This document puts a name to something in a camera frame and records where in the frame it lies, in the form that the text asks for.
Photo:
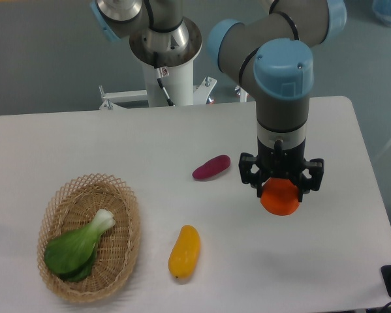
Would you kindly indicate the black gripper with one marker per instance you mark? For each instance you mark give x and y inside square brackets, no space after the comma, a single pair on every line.
[290,164]

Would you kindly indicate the yellow mango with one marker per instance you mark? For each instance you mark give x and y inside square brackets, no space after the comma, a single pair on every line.
[185,253]

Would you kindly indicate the white pedestal foot bracket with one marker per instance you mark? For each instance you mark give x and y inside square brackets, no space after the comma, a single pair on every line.
[124,99]

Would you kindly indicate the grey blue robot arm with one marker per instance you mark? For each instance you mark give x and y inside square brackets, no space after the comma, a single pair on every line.
[270,59]

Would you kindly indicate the woven wicker basket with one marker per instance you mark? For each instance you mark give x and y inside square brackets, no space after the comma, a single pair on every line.
[74,205]

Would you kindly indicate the purple sweet potato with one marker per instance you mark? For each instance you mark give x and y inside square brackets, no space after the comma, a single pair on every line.
[212,167]

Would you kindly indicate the orange fruit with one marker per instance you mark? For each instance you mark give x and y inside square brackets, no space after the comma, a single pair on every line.
[279,197]

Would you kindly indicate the blue plastic bag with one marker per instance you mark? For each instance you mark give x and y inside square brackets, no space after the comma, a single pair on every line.
[382,10]

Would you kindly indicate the green bok choy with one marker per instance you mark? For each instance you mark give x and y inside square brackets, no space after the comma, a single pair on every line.
[71,255]

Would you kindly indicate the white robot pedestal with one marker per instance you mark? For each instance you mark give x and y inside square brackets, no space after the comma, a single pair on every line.
[167,63]

